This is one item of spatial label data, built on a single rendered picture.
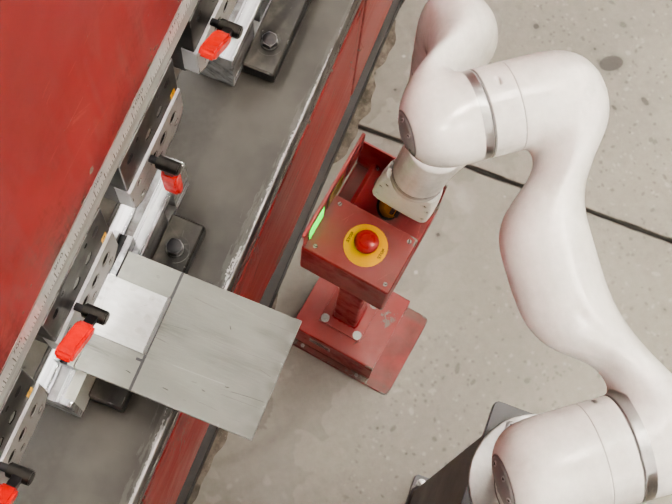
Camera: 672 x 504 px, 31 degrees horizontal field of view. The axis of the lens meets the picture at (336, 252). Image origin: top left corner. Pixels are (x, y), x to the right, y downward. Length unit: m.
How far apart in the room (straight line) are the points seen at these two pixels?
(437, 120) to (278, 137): 0.66
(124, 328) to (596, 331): 0.70
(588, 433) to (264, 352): 0.56
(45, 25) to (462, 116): 0.47
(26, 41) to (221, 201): 0.91
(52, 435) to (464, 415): 1.15
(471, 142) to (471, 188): 1.55
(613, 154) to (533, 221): 1.66
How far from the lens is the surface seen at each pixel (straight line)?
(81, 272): 1.45
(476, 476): 1.70
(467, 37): 1.40
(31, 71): 1.06
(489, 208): 2.86
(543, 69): 1.35
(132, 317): 1.73
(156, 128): 1.53
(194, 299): 1.73
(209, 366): 1.71
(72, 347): 1.41
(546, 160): 1.34
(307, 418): 2.71
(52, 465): 1.84
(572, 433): 1.31
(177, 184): 1.57
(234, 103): 1.96
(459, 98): 1.31
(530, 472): 1.29
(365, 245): 1.95
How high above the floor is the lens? 2.68
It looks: 74 degrees down
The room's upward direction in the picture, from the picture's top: 10 degrees clockwise
